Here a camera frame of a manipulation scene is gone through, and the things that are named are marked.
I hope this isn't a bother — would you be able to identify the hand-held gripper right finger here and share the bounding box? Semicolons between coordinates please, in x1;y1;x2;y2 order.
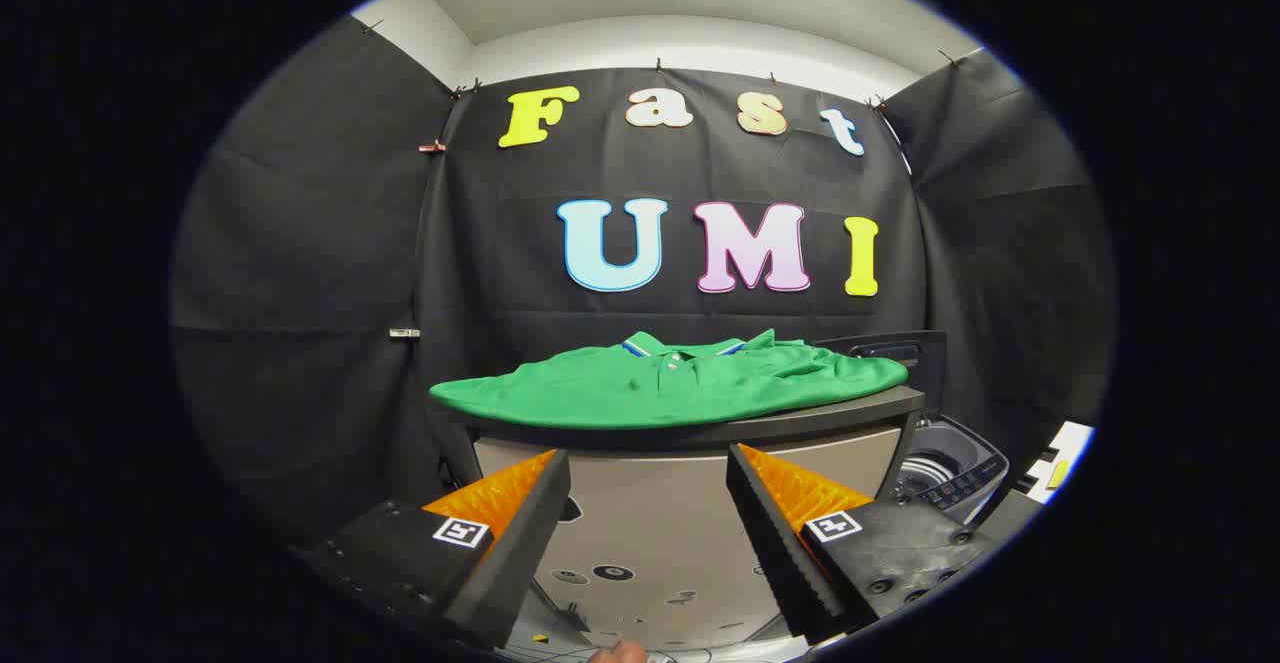
725;442;998;646

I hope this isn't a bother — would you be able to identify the green polo shirt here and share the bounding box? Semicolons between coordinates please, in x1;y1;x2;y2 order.
429;329;910;431

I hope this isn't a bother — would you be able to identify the grey washing machine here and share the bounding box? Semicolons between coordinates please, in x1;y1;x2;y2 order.
888;413;1011;527

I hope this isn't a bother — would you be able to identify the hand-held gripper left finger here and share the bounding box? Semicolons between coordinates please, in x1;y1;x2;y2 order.
290;448;573;649

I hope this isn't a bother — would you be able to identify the white panel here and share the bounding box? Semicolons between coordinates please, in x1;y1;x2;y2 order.
1018;421;1097;506

